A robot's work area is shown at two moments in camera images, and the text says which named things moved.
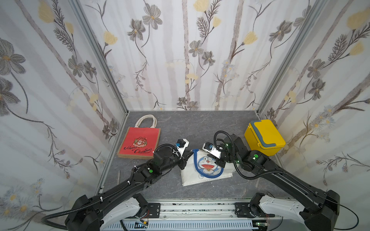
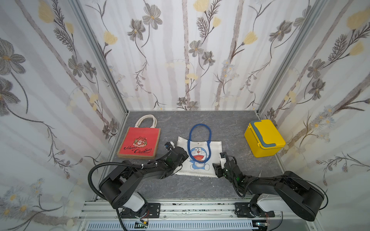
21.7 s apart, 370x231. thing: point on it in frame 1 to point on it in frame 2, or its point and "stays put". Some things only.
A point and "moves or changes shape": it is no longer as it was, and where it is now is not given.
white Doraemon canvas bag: x=201 y=167 moves or changes shape
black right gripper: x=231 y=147 to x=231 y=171
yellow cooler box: x=263 y=136 stays put
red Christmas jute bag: x=140 y=141 stays put
